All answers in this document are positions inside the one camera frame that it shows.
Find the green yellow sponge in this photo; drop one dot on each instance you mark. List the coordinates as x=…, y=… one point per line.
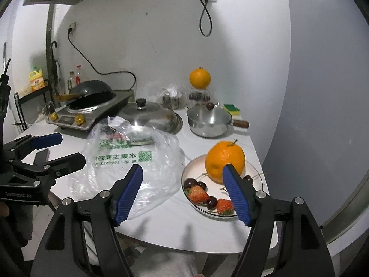
x=232, y=109

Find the black wok wooden handle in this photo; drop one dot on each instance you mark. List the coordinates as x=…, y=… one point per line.
x=87, y=94

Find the steel cups in plastic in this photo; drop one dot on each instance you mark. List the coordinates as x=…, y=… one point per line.
x=167, y=95

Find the large orange on plate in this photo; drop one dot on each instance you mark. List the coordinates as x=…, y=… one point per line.
x=221, y=154

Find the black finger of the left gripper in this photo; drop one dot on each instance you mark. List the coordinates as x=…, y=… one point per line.
x=60, y=164

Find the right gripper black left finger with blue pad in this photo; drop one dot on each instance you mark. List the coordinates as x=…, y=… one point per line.
x=63, y=249

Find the strawberry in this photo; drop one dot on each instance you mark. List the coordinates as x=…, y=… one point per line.
x=225, y=207
x=197, y=195

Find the red capped sauce bottle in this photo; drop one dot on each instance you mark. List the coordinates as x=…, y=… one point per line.
x=78, y=78

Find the silver induction cooker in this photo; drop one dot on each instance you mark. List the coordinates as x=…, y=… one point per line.
x=82, y=114

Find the yellow oil bottle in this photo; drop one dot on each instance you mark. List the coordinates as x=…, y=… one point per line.
x=36, y=79

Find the dark capped bottle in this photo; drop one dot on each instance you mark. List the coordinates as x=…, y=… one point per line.
x=71, y=81

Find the steel dome lid black knob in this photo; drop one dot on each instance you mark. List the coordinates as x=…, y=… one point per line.
x=151, y=114

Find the black wire rack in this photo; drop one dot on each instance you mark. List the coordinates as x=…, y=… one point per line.
x=30, y=106

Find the orange on cherry box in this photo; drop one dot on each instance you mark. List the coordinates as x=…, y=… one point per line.
x=200, y=78

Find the dark cherry small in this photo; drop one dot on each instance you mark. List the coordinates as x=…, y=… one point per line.
x=249, y=178

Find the white plate black rim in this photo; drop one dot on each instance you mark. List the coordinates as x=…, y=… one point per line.
x=196, y=169

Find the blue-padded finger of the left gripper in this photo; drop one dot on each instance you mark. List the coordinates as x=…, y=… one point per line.
x=43, y=141

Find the dark cherry top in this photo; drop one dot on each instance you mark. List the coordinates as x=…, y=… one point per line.
x=203, y=185

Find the steel saucepan wooden handle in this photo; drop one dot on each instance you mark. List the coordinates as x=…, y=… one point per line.
x=210, y=121

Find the clear box of cherries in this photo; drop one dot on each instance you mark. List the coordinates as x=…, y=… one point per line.
x=196, y=97

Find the clear plastic bag green print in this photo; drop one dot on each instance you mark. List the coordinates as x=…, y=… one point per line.
x=113, y=146

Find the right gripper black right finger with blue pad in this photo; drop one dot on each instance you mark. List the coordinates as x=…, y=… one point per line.
x=303, y=250

